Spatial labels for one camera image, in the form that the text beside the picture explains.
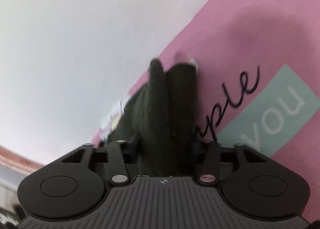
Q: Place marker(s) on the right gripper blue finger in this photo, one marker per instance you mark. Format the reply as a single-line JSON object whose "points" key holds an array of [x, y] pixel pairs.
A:
{"points": [[134, 147]]}

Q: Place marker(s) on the dark green knit sweater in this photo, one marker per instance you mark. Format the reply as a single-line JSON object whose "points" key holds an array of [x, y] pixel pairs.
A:
{"points": [[160, 119]]}

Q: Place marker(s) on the pink patterned curtain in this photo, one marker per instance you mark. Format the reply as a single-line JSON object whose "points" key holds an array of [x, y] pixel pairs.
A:
{"points": [[18, 163]]}

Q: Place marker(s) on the pink floral bed sheet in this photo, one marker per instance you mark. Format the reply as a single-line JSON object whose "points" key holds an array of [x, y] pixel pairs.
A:
{"points": [[258, 79]]}

